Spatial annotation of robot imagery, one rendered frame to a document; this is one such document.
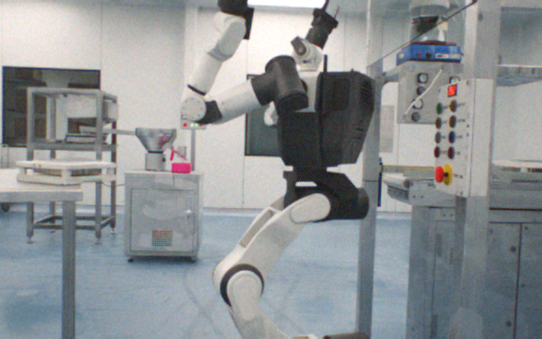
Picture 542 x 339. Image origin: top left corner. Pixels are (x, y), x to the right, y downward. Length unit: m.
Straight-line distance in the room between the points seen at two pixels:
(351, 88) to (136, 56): 5.79
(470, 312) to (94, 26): 6.60
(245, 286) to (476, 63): 0.90
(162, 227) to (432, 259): 2.62
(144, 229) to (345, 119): 2.93
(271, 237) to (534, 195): 1.09
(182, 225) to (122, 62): 3.53
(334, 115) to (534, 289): 1.20
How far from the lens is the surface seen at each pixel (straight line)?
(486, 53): 1.29
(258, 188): 6.92
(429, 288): 2.09
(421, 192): 1.96
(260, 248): 1.56
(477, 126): 1.15
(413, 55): 1.98
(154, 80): 7.03
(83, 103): 5.11
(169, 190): 4.12
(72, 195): 1.61
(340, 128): 1.50
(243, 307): 1.55
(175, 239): 4.17
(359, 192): 1.69
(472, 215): 1.28
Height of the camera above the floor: 1.03
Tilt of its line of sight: 3 degrees down
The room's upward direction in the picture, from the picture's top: 2 degrees clockwise
